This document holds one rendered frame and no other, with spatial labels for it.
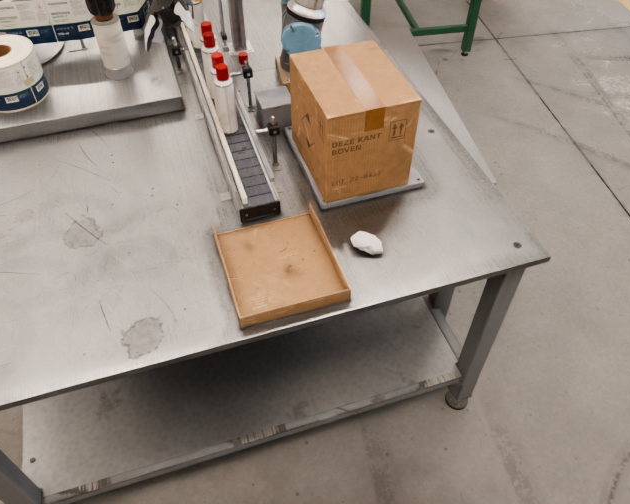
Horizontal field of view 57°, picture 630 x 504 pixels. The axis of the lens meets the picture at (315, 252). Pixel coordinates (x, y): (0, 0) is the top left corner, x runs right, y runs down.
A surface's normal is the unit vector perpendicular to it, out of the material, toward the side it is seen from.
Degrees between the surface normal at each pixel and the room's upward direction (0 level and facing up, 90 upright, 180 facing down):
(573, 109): 0
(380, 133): 90
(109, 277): 0
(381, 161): 90
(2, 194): 0
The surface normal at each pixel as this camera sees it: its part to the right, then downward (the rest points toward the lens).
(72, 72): 0.00, -0.66
